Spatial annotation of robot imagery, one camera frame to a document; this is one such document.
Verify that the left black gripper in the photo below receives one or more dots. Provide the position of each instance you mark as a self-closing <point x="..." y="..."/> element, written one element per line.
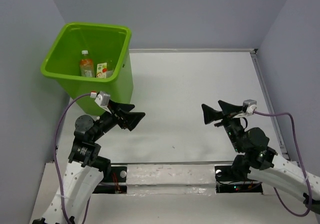
<point x="130" y="120"/>

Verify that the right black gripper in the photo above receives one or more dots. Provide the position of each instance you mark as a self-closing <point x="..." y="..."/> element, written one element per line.
<point x="210" y="114"/>

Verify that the small orange bottle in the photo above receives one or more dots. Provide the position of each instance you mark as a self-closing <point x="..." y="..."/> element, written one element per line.
<point x="102" y="70"/>

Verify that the orange drink bottle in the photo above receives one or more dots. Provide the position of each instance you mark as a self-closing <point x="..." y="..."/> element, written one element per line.
<point x="86" y="65"/>

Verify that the clear bottle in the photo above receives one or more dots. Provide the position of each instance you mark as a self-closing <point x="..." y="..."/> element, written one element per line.
<point x="110" y="67"/>

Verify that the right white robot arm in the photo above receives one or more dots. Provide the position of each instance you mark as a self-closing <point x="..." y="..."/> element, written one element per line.
<point x="257" y="160"/>

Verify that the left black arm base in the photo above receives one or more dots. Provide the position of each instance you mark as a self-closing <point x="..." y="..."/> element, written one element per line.
<point x="115" y="182"/>

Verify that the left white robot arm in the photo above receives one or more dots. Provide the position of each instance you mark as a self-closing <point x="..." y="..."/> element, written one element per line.
<point x="85" y="169"/>

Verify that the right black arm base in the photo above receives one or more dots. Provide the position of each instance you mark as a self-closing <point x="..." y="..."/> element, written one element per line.
<point x="227" y="182"/>

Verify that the green plastic bin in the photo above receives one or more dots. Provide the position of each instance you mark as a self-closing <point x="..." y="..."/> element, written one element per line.
<point x="103" y="42"/>

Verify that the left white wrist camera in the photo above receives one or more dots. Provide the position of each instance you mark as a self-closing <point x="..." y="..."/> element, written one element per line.
<point x="101" y="98"/>

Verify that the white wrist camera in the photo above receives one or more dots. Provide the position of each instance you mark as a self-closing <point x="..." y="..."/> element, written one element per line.
<point x="248" y="108"/>
<point x="101" y="98"/>

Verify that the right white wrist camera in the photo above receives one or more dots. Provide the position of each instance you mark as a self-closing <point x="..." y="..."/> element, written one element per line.
<point x="248" y="108"/>

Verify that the aluminium table edge rail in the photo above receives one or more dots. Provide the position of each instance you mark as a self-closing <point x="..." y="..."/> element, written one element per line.
<point x="251" y="51"/>

